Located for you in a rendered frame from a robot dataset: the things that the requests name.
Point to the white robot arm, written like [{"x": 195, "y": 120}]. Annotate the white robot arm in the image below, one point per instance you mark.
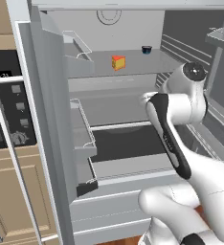
[{"x": 181, "y": 105}]

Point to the orange cheese wedge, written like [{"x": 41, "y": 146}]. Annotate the orange cheese wedge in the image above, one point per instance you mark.
[{"x": 118, "y": 63}]

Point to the grey left fridge door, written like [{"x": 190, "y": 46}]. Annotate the grey left fridge door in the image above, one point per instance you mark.
[{"x": 50, "y": 111}]

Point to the grey fridge door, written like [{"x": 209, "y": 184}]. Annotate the grey fridge door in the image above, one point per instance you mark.
[
  {"x": 50, "y": 111},
  {"x": 220, "y": 79}
]

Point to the glass fridge shelf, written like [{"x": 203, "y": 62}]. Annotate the glass fridge shelf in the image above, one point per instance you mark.
[{"x": 142, "y": 63}]

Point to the grey fridge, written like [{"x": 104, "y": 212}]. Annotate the grey fridge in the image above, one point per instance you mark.
[{"x": 126, "y": 35}]

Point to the grey right fridge door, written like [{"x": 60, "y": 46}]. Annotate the grey right fridge door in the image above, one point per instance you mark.
[{"x": 220, "y": 79}]

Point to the beige cabinet door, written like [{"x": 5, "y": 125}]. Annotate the beige cabinet door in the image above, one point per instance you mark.
[{"x": 8, "y": 197}]

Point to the beige cabinet above oven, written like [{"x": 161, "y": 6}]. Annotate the beige cabinet above oven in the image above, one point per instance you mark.
[{"x": 0, "y": 22}]

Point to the large clear door bin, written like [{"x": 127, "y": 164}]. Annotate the large clear door bin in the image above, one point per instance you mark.
[{"x": 82, "y": 140}]

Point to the small clear door bin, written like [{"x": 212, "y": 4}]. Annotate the small clear door bin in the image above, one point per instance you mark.
[{"x": 78, "y": 65}]

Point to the dark blue cup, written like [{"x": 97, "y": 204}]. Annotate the dark blue cup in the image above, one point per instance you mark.
[{"x": 146, "y": 49}]

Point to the grey freezer drawer front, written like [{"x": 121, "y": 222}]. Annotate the grey freezer drawer front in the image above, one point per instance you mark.
[{"x": 107, "y": 213}]

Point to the grey oven knob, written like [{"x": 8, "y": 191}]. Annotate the grey oven knob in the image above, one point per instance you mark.
[{"x": 19, "y": 138}]

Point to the black wall oven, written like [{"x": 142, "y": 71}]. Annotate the black wall oven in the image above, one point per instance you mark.
[{"x": 11, "y": 105}]

